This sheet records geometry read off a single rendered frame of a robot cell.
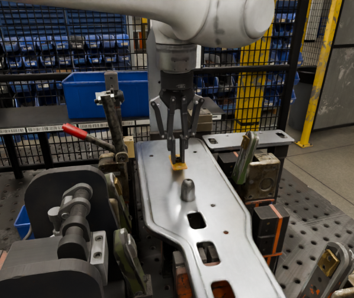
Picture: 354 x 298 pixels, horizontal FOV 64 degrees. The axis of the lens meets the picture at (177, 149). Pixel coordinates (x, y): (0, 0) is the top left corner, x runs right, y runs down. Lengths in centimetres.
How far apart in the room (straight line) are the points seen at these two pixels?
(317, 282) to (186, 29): 41
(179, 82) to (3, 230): 82
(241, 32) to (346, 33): 294
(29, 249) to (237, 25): 38
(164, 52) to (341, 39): 283
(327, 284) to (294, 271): 49
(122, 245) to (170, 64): 38
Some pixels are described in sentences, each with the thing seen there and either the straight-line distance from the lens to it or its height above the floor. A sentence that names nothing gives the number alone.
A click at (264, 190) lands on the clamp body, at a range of 77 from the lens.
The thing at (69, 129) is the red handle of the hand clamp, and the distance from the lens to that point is 68.
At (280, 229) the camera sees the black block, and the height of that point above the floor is 96.
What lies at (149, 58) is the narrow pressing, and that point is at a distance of 92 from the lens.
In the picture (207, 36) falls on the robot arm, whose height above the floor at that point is 134.
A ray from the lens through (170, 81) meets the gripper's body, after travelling 63.
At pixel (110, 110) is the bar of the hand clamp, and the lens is 65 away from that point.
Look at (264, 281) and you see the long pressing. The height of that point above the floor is 100.
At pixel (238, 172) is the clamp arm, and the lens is 73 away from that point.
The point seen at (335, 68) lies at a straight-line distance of 339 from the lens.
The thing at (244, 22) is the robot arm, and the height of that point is 137.
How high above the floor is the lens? 138
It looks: 27 degrees down
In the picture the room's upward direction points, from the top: straight up
